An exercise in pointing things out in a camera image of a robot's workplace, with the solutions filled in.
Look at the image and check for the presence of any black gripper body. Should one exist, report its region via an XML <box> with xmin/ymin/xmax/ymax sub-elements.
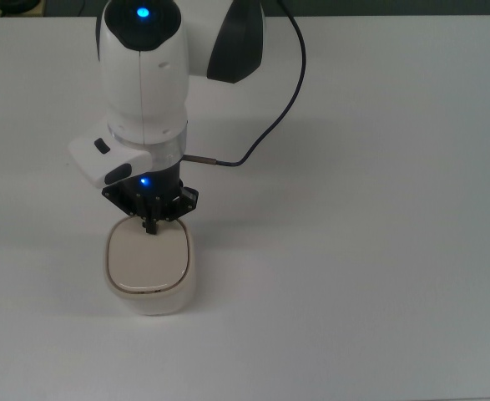
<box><xmin>101</xmin><ymin>164</ymin><xmax>200</xmax><ymax>223</ymax></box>

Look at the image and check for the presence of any small white trash can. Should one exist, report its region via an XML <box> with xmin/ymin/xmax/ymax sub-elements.
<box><xmin>101</xmin><ymin>216</ymin><xmax>199</xmax><ymax>317</ymax></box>

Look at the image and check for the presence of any black round object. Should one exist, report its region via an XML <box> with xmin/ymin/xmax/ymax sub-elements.
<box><xmin>0</xmin><ymin>0</ymin><xmax>42</xmax><ymax>13</ymax></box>

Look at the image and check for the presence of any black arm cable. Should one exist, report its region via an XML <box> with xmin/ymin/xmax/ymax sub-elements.
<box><xmin>180</xmin><ymin>0</ymin><xmax>308</xmax><ymax>169</ymax></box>

